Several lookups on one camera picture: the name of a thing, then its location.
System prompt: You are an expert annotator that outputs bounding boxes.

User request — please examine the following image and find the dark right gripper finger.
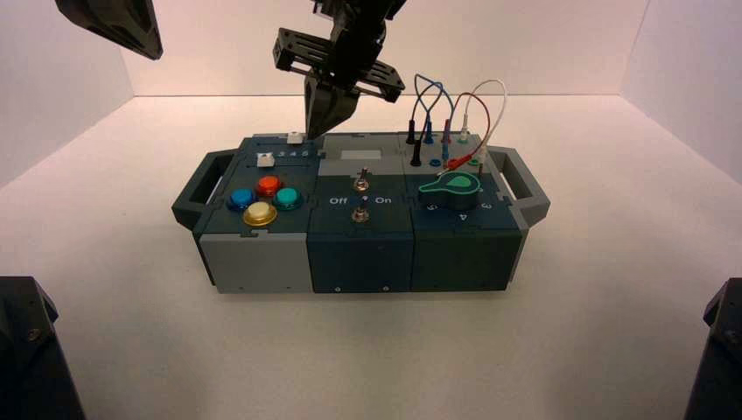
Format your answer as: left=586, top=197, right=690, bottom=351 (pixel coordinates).
left=315, top=87, right=361, bottom=140
left=304, top=74, right=327, bottom=141

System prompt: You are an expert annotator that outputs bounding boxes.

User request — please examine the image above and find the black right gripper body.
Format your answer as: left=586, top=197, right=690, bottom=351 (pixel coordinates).
left=272, top=14, right=406, bottom=104

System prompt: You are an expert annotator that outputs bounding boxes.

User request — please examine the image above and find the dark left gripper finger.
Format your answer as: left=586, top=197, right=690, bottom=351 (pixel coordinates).
left=54, top=0, right=164, bottom=61

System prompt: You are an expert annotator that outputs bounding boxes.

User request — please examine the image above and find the red round push button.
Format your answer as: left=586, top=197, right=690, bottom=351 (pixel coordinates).
left=255, top=175, right=284, bottom=197

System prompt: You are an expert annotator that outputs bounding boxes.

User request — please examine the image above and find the green round push button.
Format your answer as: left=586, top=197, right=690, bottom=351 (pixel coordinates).
left=272, top=186, right=304, bottom=211

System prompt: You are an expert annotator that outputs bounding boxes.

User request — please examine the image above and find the blue round push button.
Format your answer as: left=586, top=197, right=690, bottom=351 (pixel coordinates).
left=226, top=188, right=256, bottom=212

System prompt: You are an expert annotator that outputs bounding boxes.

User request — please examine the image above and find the yellow round push button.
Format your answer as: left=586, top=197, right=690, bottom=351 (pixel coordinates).
left=242, top=202, right=277, bottom=228

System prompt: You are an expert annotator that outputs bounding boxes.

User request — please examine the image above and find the teal rotary pointer knob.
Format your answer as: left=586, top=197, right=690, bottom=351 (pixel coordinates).
left=418, top=171, right=481, bottom=214

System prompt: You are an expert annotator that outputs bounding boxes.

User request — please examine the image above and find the teal and grey control box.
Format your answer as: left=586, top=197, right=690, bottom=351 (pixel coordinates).
left=171, top=131, right=552, bottom=295

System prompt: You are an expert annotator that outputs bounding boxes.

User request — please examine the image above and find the cable with black plugs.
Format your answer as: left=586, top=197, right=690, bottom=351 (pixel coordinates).
left=405, top=73, right=456, bottom=169

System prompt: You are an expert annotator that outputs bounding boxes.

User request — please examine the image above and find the blue cable with blue plugs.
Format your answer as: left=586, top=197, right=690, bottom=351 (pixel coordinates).
left=422, top=80, right=456, bottom=166

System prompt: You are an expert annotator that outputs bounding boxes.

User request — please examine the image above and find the white cable with white plugs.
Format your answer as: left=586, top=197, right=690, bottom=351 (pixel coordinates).
left=458, top=78, right=508, bottom=160

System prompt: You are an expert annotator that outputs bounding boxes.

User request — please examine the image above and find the red cable with red plugs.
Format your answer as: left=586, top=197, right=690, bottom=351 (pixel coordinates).
left=436, top=92, right=493, bottom=177

